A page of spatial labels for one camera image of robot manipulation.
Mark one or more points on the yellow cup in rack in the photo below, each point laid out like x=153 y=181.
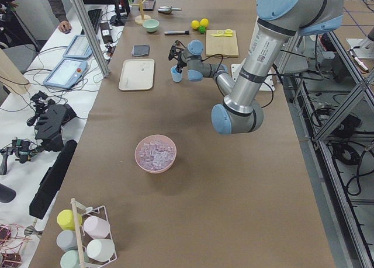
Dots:
x=65 y=220

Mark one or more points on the steel ice scoop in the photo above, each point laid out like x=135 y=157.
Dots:
x=167 y=10

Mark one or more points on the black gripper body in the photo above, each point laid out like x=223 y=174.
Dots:
x=181 y=62

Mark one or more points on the green lime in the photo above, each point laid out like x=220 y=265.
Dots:
x=202 y=30

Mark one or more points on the yellow lemon upper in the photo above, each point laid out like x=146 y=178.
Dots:
x=204 y=22

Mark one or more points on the pink cup in rack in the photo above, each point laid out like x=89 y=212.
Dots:
x=96 y=227

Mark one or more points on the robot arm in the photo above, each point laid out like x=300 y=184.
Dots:
x=278 y=20

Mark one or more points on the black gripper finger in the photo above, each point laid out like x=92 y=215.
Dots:
x=178 y=68

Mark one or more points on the white wire cup rack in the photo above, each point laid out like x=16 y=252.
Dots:
x=81 y=213

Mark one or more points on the light green bowl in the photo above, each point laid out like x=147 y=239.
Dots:
x=151 y=25

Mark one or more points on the teach pendant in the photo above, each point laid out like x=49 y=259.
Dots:
x=66 y=74
x=79 y=48

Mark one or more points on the yellow lemon lower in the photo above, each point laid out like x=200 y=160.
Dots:
x=195 y=24

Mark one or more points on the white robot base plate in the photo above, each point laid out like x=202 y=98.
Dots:
x=267 y=85

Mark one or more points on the green cup in rack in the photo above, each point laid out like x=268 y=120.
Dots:
x=70 y=259

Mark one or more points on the black foam holder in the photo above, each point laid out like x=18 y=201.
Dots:
x=49 y=126

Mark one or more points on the long black box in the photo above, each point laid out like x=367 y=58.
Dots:
x=52 y=181

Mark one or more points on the black frame tablet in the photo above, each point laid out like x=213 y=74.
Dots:
x=149 y=5

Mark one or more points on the pink bowl of ice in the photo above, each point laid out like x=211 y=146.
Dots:
x=155 y=153

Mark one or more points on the steel muddler black tip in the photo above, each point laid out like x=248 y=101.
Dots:
x=177 y=32

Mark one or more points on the white cup in rack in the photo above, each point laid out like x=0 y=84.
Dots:
x=100 y=249

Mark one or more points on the teach pendant far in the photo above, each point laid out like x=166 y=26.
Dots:
x=79 y=48

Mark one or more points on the wooden cutting board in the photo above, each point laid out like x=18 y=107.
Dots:
x=226 y=46

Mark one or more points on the grey cup in rack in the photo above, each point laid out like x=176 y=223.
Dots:
x=66 y=240

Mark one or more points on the wooden mug tree stand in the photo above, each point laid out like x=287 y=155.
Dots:
x=140 y=19

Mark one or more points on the light blue cup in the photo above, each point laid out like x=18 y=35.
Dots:
x=176 y=77

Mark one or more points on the yellow lemon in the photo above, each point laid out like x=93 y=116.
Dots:
x=204 y=22
x=195 y=24

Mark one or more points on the aluminium frame post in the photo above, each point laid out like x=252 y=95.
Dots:
x=91 y=36

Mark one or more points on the cream rabbit serving tray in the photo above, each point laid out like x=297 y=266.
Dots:
x=137 y=75

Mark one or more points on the grey folded cloth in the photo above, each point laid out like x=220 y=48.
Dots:
x=140 y=50

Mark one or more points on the teach pendant near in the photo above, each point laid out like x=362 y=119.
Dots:
x=66 y=74

